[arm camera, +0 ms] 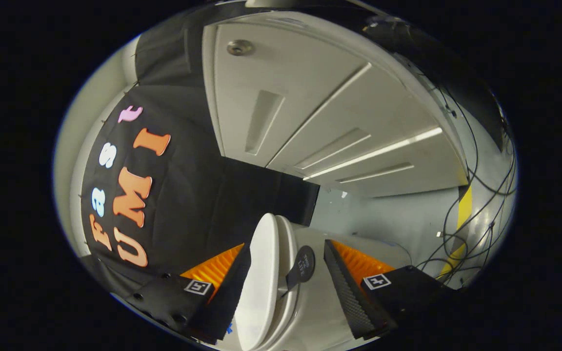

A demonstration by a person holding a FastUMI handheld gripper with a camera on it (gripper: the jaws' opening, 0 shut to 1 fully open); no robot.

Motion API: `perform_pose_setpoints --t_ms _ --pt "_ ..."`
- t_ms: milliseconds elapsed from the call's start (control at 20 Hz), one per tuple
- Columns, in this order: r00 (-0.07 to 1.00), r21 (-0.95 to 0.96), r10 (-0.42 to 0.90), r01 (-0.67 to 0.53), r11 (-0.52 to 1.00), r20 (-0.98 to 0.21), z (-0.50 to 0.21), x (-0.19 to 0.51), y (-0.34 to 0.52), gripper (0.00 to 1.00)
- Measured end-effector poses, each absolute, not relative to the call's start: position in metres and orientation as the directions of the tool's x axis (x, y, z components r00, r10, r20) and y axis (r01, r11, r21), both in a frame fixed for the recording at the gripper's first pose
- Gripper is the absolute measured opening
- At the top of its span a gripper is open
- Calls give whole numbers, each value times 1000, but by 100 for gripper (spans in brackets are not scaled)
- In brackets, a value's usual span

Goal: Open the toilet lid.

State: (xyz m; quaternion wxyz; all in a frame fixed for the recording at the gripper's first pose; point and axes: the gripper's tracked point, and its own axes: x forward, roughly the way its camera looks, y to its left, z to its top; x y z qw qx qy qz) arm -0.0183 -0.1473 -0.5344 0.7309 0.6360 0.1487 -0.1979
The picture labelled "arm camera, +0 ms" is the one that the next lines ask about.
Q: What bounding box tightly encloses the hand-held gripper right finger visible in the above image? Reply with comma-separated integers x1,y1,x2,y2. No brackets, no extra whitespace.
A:
323,239,457,341

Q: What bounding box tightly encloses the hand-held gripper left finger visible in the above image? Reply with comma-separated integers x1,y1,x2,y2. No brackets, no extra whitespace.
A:
125,242,252,345

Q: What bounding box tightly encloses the white toilet lid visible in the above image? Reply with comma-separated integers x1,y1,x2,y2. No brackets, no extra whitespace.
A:
235,213,281,351

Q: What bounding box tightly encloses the black round lid pull tab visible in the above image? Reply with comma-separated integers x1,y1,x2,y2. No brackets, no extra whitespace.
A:
286,245,316,293

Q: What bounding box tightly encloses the black backdrop cloth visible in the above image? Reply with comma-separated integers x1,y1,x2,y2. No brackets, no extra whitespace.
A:
80,5,321,293

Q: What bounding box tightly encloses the yellow floor tape strip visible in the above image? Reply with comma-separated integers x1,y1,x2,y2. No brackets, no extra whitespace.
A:
440,185,473,281

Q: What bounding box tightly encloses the bundle of black floor cables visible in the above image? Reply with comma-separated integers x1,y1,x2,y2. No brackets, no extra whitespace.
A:
415,73,518,286

